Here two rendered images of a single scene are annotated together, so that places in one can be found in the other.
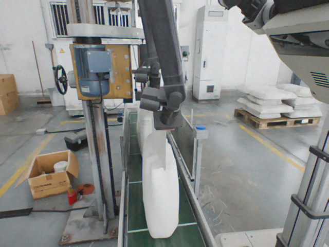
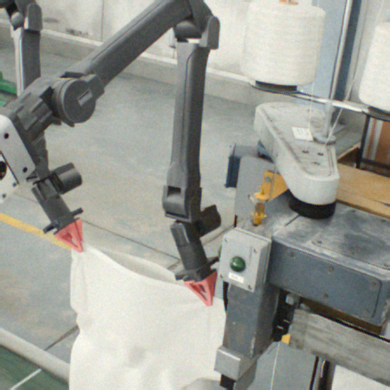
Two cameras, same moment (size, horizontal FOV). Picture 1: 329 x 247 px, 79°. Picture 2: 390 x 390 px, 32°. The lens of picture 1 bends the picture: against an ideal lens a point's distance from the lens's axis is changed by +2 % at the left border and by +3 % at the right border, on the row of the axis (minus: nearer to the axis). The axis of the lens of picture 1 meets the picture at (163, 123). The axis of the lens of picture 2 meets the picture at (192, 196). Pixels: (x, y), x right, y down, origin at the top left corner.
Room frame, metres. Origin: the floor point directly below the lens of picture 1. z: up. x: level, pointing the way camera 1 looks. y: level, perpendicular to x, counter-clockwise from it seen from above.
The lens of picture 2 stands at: (1.87, -1.04, 1.87)
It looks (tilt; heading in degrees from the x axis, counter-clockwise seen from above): 23 degrees down; 128
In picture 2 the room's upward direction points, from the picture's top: 6 degrees clockwise
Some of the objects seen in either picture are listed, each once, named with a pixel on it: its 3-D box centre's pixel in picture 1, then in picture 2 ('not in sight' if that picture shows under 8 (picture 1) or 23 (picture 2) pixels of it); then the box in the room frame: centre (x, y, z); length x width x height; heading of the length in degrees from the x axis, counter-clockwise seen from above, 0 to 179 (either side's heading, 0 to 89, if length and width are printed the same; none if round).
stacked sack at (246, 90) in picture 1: (257, 89); not in sight; (3.79, -1.82, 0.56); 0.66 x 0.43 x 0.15; 96
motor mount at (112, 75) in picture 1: (110, 64); (292, 199); (1.12, 0.29, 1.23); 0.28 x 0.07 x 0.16; 9
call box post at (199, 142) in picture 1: (196, 186); not in sight; (1.17, -0.24, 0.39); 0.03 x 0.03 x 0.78; 9
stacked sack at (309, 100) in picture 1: (300, 99); not in sight; (3.51, -2.48, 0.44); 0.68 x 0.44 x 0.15; 99
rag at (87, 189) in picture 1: (84, 189); not in sight; (1.58, 0.78, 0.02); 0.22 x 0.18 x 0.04; 9
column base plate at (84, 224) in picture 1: (93, 205); not in sight; (1.28, 0.57, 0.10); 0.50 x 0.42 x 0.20; 9
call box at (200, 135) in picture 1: (200, 132); not in sight; (1.17, -0.24, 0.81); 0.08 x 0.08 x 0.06; 9
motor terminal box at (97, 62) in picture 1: (97, 64); (241, 171); (0.96, 0.30, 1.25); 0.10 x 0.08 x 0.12; 124
